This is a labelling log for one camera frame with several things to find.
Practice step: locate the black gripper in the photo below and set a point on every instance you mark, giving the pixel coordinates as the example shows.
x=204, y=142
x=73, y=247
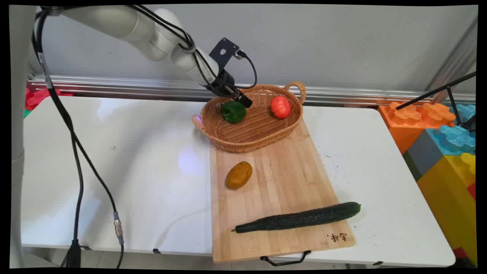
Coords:
x=221, y=80

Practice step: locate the brown potato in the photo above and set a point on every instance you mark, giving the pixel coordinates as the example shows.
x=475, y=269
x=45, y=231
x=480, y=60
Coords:
x=239, y=175

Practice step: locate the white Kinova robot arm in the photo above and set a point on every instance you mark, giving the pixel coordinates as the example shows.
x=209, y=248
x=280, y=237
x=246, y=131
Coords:
x=129, y=24

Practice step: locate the green bell pepper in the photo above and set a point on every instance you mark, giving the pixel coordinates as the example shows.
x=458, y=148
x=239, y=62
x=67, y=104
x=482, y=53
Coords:
x=233, y=111

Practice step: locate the woven wicker basket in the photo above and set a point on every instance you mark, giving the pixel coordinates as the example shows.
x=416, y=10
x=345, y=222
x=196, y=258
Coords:
x=251, y=131

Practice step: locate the red tomato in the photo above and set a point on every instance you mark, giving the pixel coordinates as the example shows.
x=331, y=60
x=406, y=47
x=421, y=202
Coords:
x=280, y=107

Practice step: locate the wooden cutting board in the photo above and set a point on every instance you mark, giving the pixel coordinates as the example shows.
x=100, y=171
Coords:
x=281, y=179

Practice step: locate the dark green cucumber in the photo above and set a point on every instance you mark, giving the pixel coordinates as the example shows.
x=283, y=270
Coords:
x=300, y=219

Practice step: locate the orange foam block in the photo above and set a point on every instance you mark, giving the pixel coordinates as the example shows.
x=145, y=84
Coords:
x=409, y=121

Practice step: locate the grey foam block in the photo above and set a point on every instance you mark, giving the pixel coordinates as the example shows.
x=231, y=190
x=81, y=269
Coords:
x=424, y=154

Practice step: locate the red foam piece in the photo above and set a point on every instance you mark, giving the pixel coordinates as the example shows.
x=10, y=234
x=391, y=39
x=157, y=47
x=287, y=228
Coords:
x=42, y=97

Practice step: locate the black tripod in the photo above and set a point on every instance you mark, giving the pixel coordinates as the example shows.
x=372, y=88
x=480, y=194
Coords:
x=451, y=95

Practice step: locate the slanted aluminium profile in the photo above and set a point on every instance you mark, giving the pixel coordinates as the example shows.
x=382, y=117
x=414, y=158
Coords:
x=454, y=57

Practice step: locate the blue foam block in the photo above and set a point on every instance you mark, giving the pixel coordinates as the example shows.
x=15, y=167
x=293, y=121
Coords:
x=454, y=139

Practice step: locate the dark grey camera mount plate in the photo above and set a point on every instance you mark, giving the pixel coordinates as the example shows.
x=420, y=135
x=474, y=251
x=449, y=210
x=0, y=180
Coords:
x=222, y=51

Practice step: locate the horizontal aluminium rail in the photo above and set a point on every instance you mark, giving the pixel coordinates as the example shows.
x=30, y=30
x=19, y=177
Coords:
x=125, y=85

